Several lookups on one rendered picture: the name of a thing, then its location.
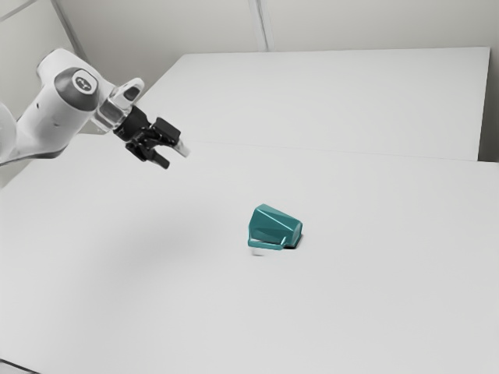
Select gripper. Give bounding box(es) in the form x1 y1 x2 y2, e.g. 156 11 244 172
113 105 192 170

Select teal faceted mug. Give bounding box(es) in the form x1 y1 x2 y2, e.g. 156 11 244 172
246 203 304 250

